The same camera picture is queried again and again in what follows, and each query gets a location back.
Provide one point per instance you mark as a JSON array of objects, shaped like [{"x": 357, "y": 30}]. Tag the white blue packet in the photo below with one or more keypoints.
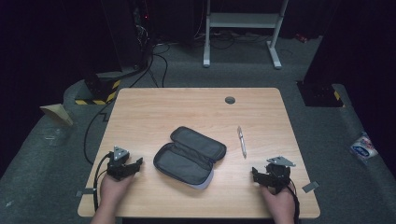
[{"x": 363, "y": 146}]

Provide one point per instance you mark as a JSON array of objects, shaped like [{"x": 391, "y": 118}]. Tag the person's right hand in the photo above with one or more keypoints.
[{"x": 278, "y": 202}]

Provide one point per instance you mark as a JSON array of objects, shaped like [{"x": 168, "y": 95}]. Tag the beige cardboard wedge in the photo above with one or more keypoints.
[{"x": 57, "y": 112}]

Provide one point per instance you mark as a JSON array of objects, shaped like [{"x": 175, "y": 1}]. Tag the yellow black striped base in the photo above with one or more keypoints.
[{"x": 99, "y": 93}]

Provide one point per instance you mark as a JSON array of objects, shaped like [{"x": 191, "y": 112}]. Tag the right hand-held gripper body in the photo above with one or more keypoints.
[{"x": 277, "y": 174}]

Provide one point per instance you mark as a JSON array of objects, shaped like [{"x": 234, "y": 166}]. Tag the dark grey pencil case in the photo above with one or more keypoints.
[{"x": 188, "y": 158}]

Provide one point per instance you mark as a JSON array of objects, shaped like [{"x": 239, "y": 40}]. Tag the black base with yellow stripe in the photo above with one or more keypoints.
[{"x": 320, "y": 95}]

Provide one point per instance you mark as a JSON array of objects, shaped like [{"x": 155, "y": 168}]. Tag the white metal stand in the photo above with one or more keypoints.
[{"x": 243, "y": 20}]

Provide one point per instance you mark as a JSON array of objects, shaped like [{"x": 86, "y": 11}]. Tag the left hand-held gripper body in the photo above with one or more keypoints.
[{"x": 117, "y": 166}]

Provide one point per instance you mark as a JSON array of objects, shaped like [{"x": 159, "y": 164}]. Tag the grey tape strip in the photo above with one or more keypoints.
[
  {"x": 310, "y": 186},
  {"x": 85, "y": 192}
]

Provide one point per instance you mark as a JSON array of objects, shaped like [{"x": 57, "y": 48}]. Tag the silver pen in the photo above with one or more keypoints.
[{"x": 242, "y": 143}]

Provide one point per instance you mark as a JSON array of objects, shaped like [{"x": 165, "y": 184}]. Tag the person's left hand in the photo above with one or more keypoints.
[{"x": 113, "y": 189}]

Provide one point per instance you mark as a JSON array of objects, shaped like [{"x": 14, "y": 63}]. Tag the black computer tower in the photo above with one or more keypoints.
[{"x": 127, "y": 31}]

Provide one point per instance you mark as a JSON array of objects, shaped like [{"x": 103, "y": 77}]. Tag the small red object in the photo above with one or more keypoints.
[{"x": 301, "y": 38}]

